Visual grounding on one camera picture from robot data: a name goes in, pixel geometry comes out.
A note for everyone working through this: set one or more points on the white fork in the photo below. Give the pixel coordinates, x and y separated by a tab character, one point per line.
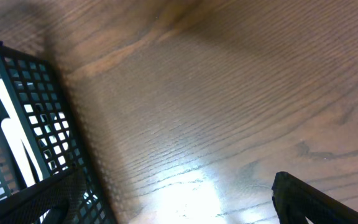
17	140

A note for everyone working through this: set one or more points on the black plastic basket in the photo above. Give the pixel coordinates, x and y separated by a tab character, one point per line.
50	127

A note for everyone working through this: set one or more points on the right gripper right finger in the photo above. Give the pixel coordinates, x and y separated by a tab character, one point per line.
297	202

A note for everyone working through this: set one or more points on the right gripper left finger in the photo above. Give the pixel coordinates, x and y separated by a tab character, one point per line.
58	196

